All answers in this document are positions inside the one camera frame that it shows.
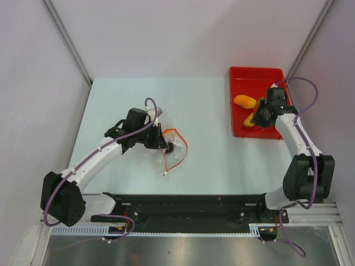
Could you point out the yellow fake corn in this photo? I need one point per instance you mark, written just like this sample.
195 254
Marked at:
248 121

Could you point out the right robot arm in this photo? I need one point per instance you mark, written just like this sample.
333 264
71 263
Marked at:
309 176

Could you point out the dark fake food piece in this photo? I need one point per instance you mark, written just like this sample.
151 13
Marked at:
170 148

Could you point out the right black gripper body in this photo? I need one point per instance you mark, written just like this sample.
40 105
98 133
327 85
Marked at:
260 118

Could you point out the white cable duct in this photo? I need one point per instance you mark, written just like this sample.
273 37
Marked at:
107 231

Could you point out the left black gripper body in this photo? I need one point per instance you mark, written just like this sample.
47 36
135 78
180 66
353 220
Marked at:
151 137

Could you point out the clear zip top bag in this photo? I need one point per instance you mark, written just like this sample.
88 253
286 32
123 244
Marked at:
174 159

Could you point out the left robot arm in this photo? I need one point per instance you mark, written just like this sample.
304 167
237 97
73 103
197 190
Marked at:
62 200

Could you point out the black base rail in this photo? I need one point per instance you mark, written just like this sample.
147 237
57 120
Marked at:
192 213

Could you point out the aluminium frame post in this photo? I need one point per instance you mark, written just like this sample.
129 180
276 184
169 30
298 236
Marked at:
67 40
311 36

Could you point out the right aluminium frame post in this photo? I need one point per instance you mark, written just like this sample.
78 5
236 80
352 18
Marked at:
311 36

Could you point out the left aluminium frame post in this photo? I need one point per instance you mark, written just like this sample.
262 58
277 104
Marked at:
67 40

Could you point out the orange fake mango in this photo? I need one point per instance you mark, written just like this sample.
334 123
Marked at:
245 101

